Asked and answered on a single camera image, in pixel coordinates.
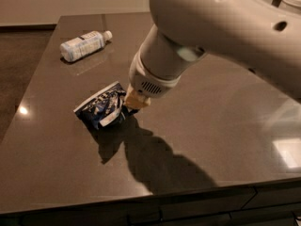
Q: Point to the dark cabinet drawers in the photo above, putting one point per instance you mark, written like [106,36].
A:
[267,204]

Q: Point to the blue plastic water bottle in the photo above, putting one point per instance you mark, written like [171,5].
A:
[82,46]

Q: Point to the blue Kettle chip bag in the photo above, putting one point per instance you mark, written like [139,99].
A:
[105,107]

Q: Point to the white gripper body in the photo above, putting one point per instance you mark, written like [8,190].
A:
[148,83]

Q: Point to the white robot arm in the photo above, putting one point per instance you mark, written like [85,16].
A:
[264,38]

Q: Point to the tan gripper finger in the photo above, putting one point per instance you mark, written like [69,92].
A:
[135,100]

